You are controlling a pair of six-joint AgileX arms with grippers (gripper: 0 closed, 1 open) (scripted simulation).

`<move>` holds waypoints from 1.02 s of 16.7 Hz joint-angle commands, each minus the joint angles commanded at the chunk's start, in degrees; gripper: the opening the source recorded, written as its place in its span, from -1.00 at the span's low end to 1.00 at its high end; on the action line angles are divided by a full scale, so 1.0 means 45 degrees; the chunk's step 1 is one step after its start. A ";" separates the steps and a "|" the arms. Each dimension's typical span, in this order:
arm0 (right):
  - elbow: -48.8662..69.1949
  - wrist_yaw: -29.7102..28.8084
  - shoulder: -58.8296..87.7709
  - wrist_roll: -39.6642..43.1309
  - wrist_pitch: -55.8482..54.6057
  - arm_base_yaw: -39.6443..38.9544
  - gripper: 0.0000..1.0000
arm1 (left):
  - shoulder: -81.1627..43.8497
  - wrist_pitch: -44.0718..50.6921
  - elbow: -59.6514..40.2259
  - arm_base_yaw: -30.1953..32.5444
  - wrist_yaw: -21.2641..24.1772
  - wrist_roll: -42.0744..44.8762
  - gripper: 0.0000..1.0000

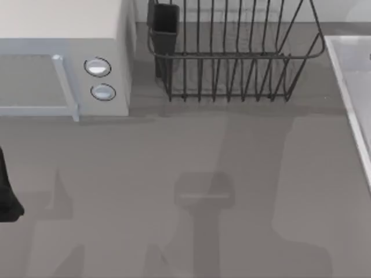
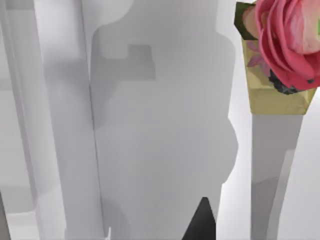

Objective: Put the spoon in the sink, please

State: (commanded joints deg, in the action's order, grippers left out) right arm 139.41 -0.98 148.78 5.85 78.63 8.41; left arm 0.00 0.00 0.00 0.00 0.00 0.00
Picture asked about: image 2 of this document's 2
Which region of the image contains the white sink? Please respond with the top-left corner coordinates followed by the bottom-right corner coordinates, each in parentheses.
top-left (0, 0), bottom-right (111, 240)

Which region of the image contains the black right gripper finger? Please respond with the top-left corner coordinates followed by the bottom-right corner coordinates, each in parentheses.
top-left (181, 196), bottom-right (217, 240)

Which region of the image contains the pink flower in yellow pot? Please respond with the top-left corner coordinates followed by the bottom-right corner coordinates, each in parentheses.
top-left (233, 0), bottom-right (320, 116)

